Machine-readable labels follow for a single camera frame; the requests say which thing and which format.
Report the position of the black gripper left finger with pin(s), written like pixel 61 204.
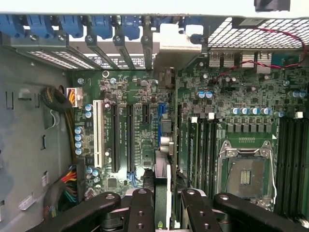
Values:
pixel 141 210

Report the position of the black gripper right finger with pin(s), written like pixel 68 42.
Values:
pixel 200 212

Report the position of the black RAM slot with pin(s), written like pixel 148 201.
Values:
pixel 212 154
pixel 193 154
pixel 203 154
pixel 289 164
pixel 305 164
pixel 281 164
pixel 298 164

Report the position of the CPU socket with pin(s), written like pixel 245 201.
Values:
pixel 248 178

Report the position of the long black expansion slot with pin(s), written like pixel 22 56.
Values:
pixel 116 137
pixel 130 137

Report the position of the white expansion slot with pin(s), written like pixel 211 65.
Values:
pixel 98 133

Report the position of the short black expansion slot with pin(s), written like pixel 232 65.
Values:
pixel 146 113

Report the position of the blue expansion slot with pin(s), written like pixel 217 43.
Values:
pixel 161 110

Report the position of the green motherboard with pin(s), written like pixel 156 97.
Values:
pixel 135 84

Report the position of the white power connector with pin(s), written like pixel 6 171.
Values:
pixel 76 96

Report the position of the black open PC case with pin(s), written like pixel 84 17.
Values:
pixel 24 145

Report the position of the solid metal slot cover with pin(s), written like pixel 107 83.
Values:
pixel 147 54
pixel 125 54
pixel 103 54

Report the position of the perforated metal slot cover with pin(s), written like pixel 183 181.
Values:
pixel 74 60
pixel 48 59

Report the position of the blue slot latch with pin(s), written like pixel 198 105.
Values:
pixel 71 26
pixel 10 25
pixel 39 25
pixel 131 26
pixel 102 26

